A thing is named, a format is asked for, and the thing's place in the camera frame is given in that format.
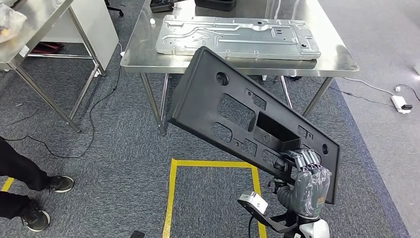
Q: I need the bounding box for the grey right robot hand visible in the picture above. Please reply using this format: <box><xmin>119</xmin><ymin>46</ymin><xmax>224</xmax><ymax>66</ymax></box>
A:
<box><xmin>274</xmin><ymin>149</ymin><xmax>332</xmax><ymax>219</ymax></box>

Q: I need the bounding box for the black plastic panel part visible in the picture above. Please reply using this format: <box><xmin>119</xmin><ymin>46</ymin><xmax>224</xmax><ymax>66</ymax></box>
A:
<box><xmin>166</xmin><ymin>46</ymin><xmax>341</xmax><ymax>205</ymax></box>

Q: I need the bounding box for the stainless steel workbench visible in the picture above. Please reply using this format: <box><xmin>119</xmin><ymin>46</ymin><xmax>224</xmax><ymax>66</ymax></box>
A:
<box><xmin>120</xmin><ymin>0</ymin><xmax>360</xmax><ymax>136</ymax></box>

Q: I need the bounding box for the white power strip black plug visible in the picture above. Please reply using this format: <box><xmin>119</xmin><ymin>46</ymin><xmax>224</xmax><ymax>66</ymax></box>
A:
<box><xmin>391</xmin><ymin>95</ymin><xmax>413</xmax><ymax>115</ymax></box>

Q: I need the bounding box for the silver stamped metal sheet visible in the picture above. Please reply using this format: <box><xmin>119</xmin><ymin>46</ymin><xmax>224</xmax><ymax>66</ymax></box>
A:
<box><xmin>155</xmin><ymin>14</ymin><xmax>321</xmax><ymax>61</ymax></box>

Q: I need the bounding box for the black tray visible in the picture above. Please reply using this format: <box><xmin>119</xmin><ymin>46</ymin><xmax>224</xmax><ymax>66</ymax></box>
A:
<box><xmin>194</xmin><ymin>0</ymin><xmax>237</xmax><ymax>12</ymax></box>

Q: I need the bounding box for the small black box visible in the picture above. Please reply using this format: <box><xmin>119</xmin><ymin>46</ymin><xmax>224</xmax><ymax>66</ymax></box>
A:
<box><xmin>150</xmin><ymin>0</ymin><xmax>174</xmax><ymax>13</ymax></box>

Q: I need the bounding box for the white cabinet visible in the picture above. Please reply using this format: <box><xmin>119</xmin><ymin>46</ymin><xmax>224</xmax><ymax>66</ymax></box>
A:
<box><xmin>41</xmin><ymin>0</ymin><xmax>119</xmax><ymax>71</ymax></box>

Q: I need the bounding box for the black chair base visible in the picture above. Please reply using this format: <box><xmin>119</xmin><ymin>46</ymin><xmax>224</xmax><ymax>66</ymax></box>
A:
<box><xmin>105</xmin><ymin>0</ymin><xmax>125</xmax><ymax>17</ymax></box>

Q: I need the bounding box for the person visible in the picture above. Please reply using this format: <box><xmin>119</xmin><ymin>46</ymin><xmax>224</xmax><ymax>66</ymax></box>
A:
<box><xmin>0</xmin><ymin>137</ymin><xmax>75</xmax><ymax>232</ymax></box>

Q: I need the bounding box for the red object under table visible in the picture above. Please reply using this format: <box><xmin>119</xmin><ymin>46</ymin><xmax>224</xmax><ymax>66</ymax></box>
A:
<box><xmin>31</xmin><ymin>43</ymin><xmax>64</xmax><ymax>55</ymax></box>

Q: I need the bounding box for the stainless steel side table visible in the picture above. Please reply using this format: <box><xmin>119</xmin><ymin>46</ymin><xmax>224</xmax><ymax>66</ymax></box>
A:
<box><xmin>0</xmin><ymin>0</ymin><xmax>105</xmax><ymax>133</ymax></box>

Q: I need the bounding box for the clear plastic bag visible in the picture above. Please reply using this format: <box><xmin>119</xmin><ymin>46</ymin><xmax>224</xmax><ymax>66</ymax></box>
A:
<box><xmin>0</xmin><ymin>3</ymin><xmax>28</xmax><ymax>44</ymax></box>

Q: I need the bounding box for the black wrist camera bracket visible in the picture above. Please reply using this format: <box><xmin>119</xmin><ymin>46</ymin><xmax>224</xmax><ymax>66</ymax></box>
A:
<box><xmin>237</xmin><ymin>198</ymin><xmax>299</xmax><ymax>235</ymax></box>

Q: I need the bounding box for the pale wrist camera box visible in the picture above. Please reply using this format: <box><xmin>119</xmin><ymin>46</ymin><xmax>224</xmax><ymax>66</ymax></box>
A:
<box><xmin>238</xmin><ymin>191</ymin><xmax>269</xmax><ymax>216</ymax></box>

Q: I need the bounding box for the thin black floor cable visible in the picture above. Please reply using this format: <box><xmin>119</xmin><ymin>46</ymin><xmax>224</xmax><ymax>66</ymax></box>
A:
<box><xmin>328</xmin><ymin>86</ymin><xmax>394</xmax><ymax>108</ymax></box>

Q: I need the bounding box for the white floor cable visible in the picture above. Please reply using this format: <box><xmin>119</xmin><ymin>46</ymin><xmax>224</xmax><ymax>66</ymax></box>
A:
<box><xmin>341</xmin><ymin>77</ymin><xmax>394</xmax><ymax>97</ymax></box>

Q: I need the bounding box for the black plug cable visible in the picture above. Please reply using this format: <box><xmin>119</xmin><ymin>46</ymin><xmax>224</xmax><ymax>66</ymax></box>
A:
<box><xmin>398</xmin><ymin>84</ymin><xmax>420</xmax><ymax>102</ymax></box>

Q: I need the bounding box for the long black floor cable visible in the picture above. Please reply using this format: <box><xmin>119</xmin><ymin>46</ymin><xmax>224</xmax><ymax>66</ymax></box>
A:
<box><xmin>3</xmin><ymin>67</ymin><xmax>123</xmax><ymax>159</ymax></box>

